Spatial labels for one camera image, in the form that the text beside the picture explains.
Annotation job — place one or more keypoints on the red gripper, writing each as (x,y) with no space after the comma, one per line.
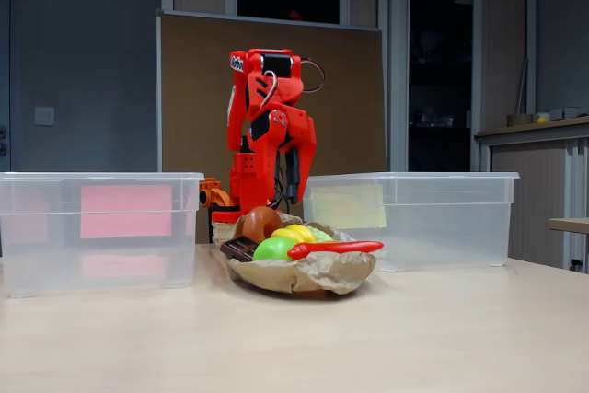
(298,130)

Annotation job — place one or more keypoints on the brown toy donut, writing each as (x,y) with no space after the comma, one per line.
(260,223)

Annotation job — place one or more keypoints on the light green toy grapes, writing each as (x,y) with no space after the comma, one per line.
(322,235)

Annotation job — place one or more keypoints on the green toy apple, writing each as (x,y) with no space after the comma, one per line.
(272,249)

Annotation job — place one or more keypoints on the red toy chili pepper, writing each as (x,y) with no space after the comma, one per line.
(340,247)

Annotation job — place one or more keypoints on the brown toy chocolate bar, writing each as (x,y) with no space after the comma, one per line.
(237,248)

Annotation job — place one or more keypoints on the red robot arm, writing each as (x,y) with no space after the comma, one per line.
(264,181)

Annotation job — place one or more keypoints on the yellow-green paper sheet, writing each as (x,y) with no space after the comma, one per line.
(345,206)

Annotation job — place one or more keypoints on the clear plastic bin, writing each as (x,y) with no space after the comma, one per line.
(41,250)
(451,227)

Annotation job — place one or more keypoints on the pink paper sheet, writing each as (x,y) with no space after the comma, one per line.
(124,211)

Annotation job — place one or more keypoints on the orange clamp with round hole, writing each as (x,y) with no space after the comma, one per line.
(211,191)

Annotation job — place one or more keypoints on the wooden base block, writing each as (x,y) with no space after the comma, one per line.
(223,233)

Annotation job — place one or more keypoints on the crumpled brown paper bag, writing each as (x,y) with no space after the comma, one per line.
(313,275)

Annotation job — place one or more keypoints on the brown cork board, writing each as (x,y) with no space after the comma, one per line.
(193,103)

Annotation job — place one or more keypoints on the grey cabinet with wooden top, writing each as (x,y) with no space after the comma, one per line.
(529,190)

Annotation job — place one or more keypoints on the small wooden side table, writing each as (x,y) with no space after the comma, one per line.
(570,224)

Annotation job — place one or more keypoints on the black caster wheel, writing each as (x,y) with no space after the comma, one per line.
(575,264)

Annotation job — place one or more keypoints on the white light switch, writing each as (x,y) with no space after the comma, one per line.
(44,116)

